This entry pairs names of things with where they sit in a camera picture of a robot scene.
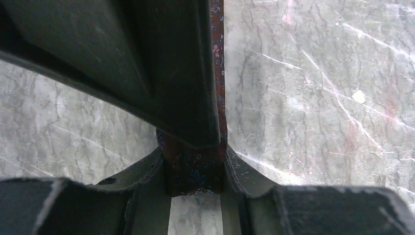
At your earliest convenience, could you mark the dark brown floral tie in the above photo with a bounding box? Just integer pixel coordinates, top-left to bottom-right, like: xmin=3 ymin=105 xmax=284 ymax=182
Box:
xmin=156 ymin=0 xmax=228 ymax=197

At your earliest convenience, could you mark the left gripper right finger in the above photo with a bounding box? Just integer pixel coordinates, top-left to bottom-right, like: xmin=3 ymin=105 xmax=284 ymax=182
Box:
xmin=220 ymin=147 xmax=279 ymax=235

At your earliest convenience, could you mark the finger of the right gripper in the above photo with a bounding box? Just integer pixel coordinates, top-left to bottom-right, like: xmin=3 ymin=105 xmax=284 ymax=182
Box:
xmin=0 ymin=0 xmax=220 ymax=148

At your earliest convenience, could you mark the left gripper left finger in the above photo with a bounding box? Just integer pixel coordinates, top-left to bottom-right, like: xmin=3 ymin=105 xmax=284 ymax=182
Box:
xmin=87 ymin=148 xmax=171 ymax=235

